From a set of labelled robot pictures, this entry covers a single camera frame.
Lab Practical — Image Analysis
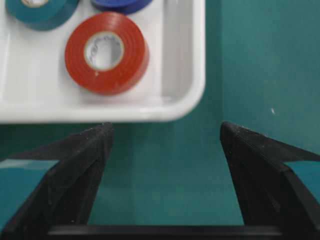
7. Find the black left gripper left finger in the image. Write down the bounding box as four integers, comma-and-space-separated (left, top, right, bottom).
0, 123, 114, 233

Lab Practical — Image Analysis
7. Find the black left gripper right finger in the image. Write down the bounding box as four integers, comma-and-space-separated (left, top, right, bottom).
220, 121, 320, 233

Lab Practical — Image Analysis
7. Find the red tape roll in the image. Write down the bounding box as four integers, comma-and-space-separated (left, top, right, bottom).
64, 11, 150, 96

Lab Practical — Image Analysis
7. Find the teal tape roll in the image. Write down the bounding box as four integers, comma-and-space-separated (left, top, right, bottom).
5, 0, 79, 31

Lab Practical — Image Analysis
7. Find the blue tape roll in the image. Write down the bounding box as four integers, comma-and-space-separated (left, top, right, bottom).
91, 0, 152, 15

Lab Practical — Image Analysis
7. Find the white plastic case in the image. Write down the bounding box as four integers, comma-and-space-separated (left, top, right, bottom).
0, 0, 206, 124

